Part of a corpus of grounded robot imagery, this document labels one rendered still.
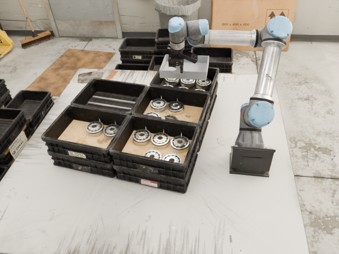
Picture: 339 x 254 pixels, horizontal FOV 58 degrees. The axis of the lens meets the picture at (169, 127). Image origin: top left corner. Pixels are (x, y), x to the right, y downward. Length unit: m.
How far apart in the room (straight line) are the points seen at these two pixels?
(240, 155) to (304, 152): 1.39
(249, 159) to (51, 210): 1.04
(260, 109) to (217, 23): 2.90
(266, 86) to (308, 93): 2.16
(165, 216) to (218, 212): 0.26
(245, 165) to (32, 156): 1.25
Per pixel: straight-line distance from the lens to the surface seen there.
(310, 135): 3.14
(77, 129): 1.89
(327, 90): 3.80
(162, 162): 1.46
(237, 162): 1.66
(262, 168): 1.69
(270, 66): 1.56
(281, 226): 1.58
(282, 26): 1.60
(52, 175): 1.86
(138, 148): 1.68
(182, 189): 1.60
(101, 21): 4.82
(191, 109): 1.90
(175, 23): 1.53
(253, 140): 1.61
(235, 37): 1.70
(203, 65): 1.92
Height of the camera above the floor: 2.01
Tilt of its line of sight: 41 degrees down
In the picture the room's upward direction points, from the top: 4 degrees counter-clockwise
